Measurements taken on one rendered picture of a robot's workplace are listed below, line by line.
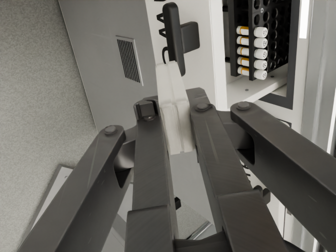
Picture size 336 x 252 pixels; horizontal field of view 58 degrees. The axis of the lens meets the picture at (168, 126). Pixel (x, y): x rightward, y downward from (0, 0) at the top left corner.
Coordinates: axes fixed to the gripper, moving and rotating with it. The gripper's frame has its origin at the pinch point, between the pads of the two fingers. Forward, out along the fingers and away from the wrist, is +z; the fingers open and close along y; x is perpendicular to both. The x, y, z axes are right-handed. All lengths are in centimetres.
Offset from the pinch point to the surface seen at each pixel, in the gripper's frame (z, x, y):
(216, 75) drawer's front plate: 13.7, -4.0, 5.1
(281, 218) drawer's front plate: 21.8, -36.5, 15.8
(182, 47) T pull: 13.4, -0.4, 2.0
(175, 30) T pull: 13.0, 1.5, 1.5
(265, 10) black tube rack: 22.8, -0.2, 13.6
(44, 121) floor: 90, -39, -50
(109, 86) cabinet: 73, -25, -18
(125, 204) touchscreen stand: 99, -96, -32
